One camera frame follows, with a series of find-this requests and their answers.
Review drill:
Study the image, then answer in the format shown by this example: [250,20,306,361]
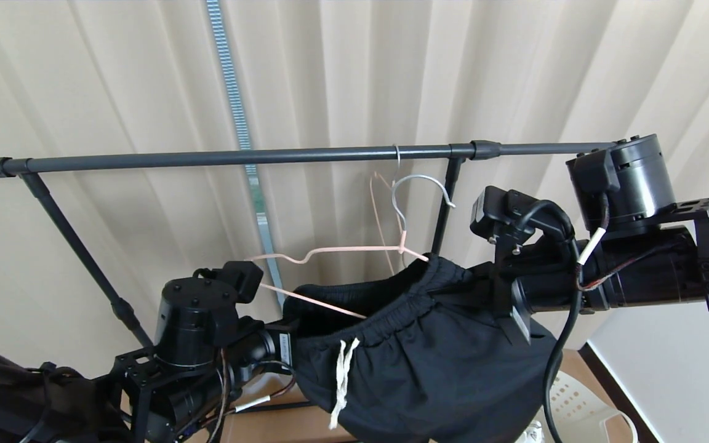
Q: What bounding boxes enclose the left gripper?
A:
[249,317,298,377]

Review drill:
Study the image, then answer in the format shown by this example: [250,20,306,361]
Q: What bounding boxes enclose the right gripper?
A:
[493,258,584,345]

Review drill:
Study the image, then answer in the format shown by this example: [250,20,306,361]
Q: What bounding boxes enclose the black shorts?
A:
[281,255,555,443]

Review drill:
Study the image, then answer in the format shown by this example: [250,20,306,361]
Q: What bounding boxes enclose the pink clothes hanger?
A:
[247,175,457,319]
[370,145,406,274]

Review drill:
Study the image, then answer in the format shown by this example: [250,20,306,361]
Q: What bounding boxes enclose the white laundry basket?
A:
[542,369,638,443]

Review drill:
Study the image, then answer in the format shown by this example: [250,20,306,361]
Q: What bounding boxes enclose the black clothes rack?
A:
[0,140,625,443]

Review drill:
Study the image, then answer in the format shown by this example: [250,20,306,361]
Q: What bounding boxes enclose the beige curtain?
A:
[0,0,709,394]

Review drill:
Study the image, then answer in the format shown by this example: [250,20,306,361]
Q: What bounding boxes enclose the black cable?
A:
[515,200,583,443]

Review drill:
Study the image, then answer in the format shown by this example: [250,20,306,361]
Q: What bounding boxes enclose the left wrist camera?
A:
[194,261,264,303]

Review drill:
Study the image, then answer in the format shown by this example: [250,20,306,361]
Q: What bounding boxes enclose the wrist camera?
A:
[194,261,264,303]
[470,186,577,259]

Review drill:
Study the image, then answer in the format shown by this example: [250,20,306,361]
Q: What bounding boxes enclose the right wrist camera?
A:
[470,186,577,259]

